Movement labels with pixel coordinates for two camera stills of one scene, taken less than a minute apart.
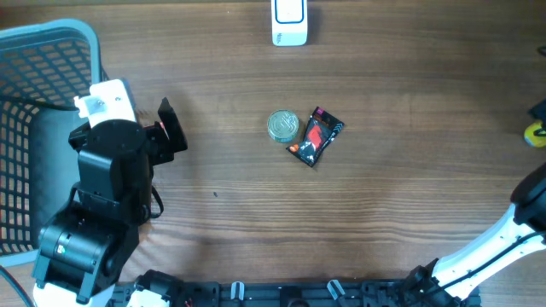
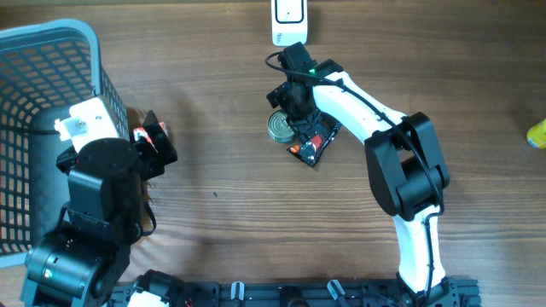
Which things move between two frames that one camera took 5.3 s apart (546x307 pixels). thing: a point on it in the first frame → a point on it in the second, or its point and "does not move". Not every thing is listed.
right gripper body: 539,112 → 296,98
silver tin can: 282,125 does not move
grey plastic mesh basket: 55,60 does not move
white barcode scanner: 289,22 does not move
